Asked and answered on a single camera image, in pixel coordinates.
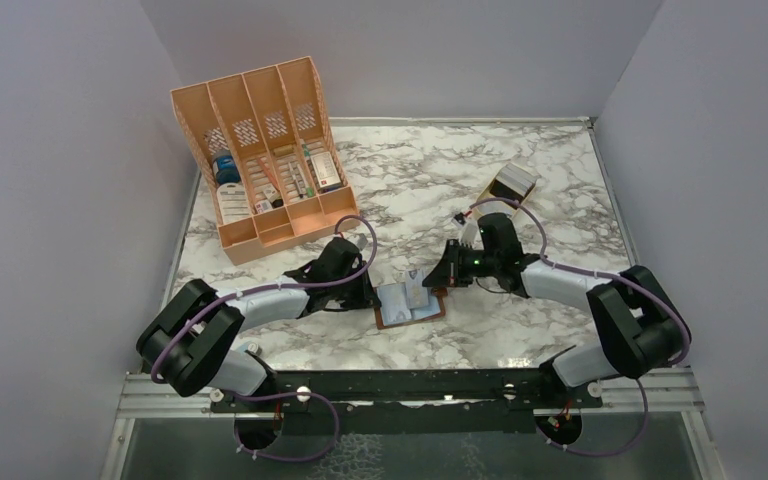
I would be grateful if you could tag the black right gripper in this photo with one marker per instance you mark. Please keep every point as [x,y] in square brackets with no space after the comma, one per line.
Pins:
[448,272]

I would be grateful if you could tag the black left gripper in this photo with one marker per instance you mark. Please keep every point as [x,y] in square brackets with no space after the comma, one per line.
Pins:
[367,297]

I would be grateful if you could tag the brown leather card holder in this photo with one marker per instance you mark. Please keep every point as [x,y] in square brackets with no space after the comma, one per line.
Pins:
[395,309]

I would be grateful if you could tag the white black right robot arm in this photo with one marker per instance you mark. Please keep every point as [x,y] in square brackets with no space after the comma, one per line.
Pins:
[631,313]

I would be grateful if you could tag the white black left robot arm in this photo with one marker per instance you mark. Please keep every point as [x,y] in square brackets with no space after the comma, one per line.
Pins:
[189,343]

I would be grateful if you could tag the beige oval card tray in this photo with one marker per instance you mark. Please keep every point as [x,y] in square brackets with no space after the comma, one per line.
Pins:
[496,206]

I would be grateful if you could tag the white red card box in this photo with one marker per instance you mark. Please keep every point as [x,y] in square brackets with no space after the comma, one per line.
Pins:
[325,171]

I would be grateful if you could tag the white label packet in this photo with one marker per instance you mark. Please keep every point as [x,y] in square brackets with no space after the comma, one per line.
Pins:
[233,202]

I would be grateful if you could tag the orange plastic desk organizer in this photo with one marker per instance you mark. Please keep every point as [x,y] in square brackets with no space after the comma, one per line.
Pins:
[271,120]

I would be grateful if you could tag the blue round tape roll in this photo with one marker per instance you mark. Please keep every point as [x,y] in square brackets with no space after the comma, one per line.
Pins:
[225,169]

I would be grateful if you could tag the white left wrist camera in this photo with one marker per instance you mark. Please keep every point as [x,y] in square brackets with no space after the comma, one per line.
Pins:
[354,242]

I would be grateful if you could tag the black metal mounting rail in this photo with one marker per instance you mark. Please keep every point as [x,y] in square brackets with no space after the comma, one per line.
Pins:
[408,401]

